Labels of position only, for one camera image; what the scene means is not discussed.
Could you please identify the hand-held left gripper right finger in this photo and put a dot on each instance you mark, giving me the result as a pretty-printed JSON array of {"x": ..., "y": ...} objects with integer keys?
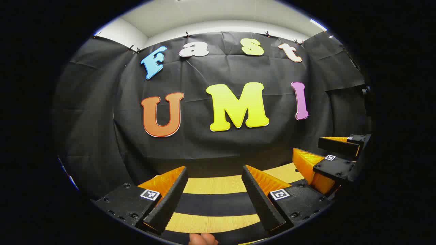
[{"x": 259, "y": 200}]

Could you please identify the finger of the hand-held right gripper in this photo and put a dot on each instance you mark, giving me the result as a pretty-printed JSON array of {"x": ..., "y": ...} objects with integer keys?
[
  {"x": 337, "y": 146},
  {"x": 335, "y": 168}
]

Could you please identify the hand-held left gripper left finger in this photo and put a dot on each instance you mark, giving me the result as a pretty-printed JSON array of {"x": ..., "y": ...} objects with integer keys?
[{"x": 170, "y": 200}]

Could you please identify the black jeans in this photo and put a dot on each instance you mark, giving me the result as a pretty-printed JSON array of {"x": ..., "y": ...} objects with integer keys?
[{"x": 218, "y": 204}]

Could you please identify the black backdrop cloth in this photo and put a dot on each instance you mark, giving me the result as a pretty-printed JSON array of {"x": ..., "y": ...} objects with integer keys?
[{"x": 238, "y": 146}]

